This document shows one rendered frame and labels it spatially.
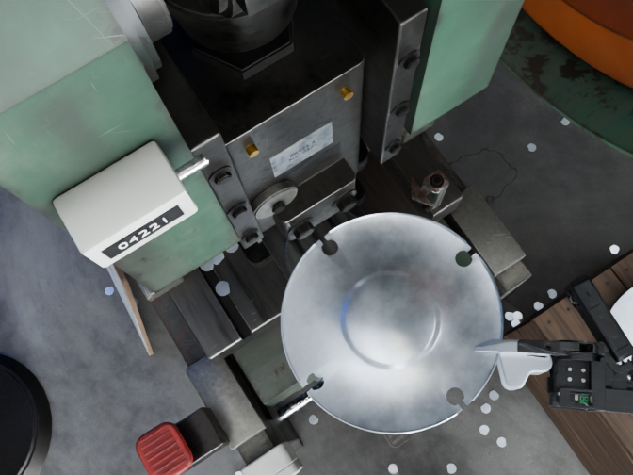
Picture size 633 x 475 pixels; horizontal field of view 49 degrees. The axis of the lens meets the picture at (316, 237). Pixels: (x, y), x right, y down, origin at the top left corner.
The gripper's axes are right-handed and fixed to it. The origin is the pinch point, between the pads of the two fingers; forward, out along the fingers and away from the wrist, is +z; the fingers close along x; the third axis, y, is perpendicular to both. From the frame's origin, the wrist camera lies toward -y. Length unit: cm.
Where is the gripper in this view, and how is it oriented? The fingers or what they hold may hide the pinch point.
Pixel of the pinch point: (485, 344)
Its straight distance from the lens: 93.8
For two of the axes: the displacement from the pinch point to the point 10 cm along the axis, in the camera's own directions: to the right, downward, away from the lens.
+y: -0.9, 9.6, -2.5
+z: -9.9, -0.6, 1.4
